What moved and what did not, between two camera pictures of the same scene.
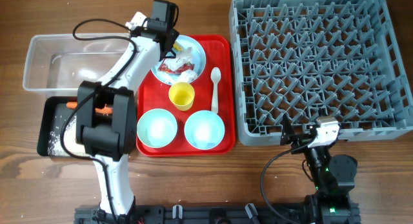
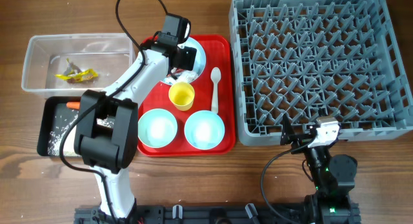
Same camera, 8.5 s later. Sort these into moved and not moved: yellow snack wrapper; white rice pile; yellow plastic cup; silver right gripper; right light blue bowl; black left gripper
Moved: yellow snack wrapper; black left gripper
Not moved: right light blue bowl; yellow plastic cup; white rice pile; silver right gripper
